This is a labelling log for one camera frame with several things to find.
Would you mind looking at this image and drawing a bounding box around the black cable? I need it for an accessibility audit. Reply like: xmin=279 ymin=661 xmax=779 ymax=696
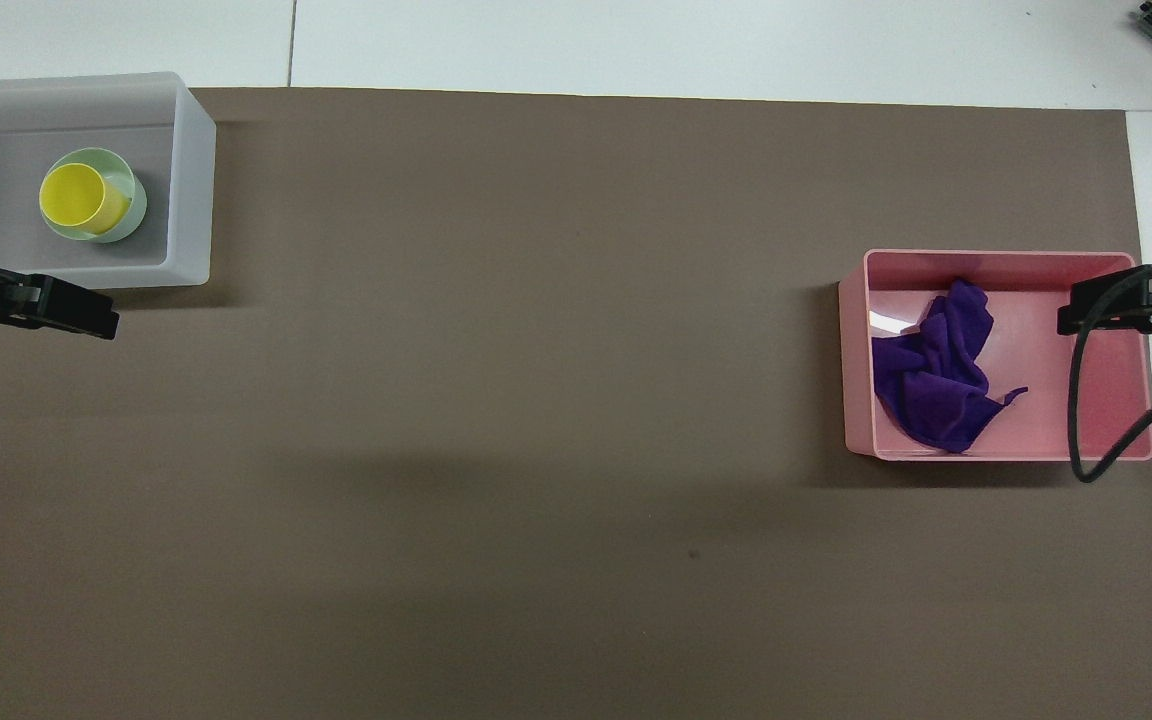
xmin=1068 ymin=256 xmax=1152 ymax=484

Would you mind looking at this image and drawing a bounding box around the translucent white plastic box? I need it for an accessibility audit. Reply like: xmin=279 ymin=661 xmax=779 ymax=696
xmin=0 ymin=71 xmax=218 ymax=291

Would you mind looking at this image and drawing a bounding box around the yellow plastic cup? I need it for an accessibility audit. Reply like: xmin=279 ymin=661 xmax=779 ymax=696
xmin=39 ymin=163 xmax=132 ymax=233

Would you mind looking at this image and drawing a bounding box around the pink plastic box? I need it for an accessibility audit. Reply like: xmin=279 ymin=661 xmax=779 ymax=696
xmin=838 ymin=249 xmax=1152 ymax=463

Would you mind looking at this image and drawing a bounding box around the purple cloth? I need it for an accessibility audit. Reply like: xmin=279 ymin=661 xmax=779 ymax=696
xmin=872 ymin=278 xmax=1029 ymax=454

